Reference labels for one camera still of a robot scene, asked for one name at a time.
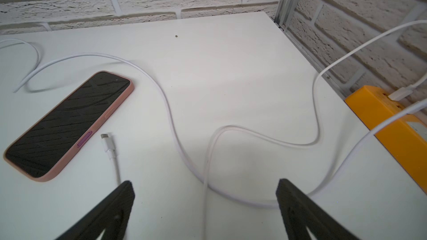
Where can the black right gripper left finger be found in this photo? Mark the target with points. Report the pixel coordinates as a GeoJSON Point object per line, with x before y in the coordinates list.
{"type": "Point", "coordinates": [108, 220]}

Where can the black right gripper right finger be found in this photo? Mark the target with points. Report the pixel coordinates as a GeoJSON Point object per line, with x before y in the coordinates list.
{"type": "Point", "coordinates": [302, 216]}

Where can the phone with salmon pink case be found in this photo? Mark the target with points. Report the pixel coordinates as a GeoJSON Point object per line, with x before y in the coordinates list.
{"type": "Point", "coordinates": [46, 148]}

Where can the orange power strip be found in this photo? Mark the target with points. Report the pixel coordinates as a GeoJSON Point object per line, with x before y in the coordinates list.
{"type": "Point", "coordinates": [405, 139]}

